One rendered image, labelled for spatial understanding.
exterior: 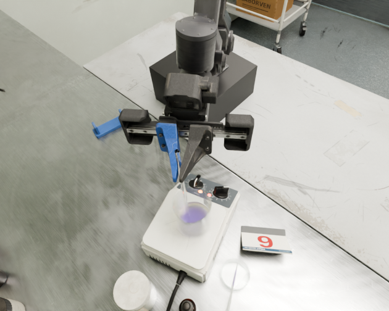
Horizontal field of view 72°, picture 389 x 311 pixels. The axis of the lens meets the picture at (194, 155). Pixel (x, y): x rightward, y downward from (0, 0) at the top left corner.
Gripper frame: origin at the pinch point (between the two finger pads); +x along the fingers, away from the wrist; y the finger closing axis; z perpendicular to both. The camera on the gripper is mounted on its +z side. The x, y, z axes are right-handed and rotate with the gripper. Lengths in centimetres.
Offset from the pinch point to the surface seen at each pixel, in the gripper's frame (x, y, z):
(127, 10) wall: -161, -66, -59
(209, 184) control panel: -8.8, 2.8, -22.1
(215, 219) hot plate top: 1.1, 4.9, -17.2
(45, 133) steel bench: -23, -45, -26
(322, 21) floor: -258, 94, -116
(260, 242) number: 2.2, 13.8, -23.6
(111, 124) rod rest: -27.3, -26.0, -25.0
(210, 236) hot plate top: 4.2, 4.2, -17.2
